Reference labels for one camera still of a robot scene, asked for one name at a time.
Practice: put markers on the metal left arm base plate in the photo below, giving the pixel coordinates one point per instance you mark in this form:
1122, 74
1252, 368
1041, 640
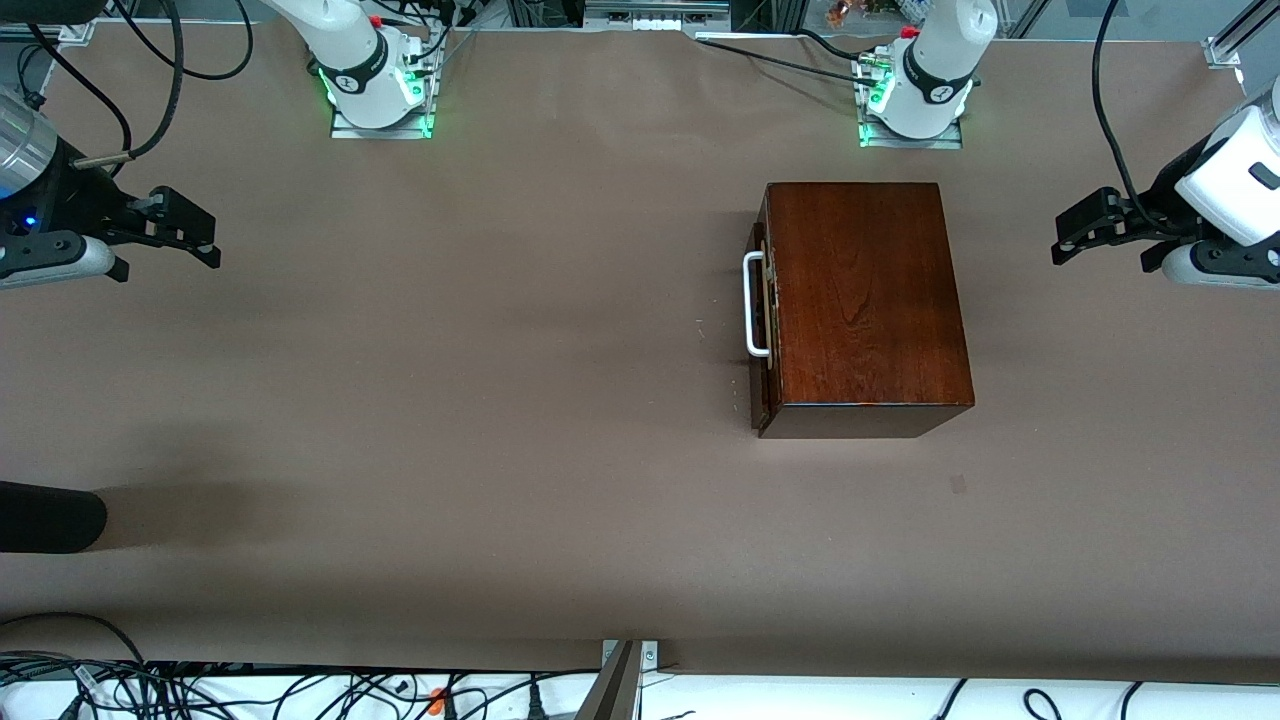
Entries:
950, 140

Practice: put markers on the orange connector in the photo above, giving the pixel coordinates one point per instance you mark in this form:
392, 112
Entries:
437, 700

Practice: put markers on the black cylindrical object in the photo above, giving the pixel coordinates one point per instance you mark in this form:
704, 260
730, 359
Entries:
50, 515

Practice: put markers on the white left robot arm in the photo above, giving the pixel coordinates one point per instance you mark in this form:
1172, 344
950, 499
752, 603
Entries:
935, 70

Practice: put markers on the small metal bracket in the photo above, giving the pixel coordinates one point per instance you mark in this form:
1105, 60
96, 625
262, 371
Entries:
650, 655

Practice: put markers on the dark metal beam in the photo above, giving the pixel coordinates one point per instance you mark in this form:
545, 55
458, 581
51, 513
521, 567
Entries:
612, 690

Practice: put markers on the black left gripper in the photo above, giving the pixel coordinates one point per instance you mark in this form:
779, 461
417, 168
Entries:
1163, 196

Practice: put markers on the dark brown wooden box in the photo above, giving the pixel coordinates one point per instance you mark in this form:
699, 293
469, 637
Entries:
870, 300

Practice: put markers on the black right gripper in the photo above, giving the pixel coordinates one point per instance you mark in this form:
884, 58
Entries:
68, 198

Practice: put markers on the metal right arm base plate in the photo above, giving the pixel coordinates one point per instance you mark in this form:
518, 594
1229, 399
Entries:
345, 130

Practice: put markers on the aluminium corner profile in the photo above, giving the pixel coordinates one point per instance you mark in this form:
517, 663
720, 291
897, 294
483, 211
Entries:
75, 33
1222, 52

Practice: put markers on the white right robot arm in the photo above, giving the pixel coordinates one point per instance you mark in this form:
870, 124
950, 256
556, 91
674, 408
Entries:
350, 60

